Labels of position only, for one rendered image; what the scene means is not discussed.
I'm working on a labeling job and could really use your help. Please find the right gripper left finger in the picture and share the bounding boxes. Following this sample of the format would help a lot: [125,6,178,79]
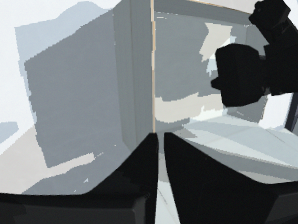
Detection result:
[0,133,159,224]

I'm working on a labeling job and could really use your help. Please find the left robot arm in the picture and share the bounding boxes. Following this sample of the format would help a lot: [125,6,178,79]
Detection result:
[248,0,298,57]

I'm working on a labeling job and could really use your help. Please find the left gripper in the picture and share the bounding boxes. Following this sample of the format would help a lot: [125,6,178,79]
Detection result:
[211,43,298,107]

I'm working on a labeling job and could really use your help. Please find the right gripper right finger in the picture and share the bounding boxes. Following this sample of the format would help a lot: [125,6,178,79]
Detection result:
[164,132,298,224]

